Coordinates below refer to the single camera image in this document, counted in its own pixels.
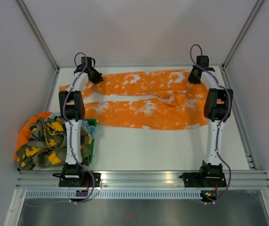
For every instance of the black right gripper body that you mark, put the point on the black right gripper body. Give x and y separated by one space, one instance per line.
192 78

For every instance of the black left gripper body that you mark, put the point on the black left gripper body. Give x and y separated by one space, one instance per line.
96 77

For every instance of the orange white tie-dye trousers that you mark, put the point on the orange white tie-dye trousers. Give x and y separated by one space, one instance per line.
176 103

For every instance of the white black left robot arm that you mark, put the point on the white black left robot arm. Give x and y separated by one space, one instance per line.
72 110

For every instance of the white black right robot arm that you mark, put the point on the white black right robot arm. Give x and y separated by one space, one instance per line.
217 110

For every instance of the camouflage trousers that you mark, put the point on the camouflage trousers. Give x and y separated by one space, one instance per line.
47 145

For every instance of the green plastic bin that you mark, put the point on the green plastic bin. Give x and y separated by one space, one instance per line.
92 150

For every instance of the orange garment in pile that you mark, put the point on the orange garment in pile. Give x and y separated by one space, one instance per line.
24 133

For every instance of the right aluminium frame post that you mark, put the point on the right aluminium frame post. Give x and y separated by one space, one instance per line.
249 21

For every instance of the aluminium frame post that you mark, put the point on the aluminium frame post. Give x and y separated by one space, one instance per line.
38 35
249 21

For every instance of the left aluminium frame post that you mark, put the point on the left aluminium frame post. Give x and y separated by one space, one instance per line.
38 35

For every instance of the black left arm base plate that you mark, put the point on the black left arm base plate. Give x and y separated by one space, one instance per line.
84 180

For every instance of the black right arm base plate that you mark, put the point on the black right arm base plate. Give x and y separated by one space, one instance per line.
194 179

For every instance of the aluminium mounting rail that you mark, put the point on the aluminium mounting rail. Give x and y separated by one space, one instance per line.
143 180

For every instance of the white slotted cable duct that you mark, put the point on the white slotted cable duct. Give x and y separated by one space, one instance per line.
115 194

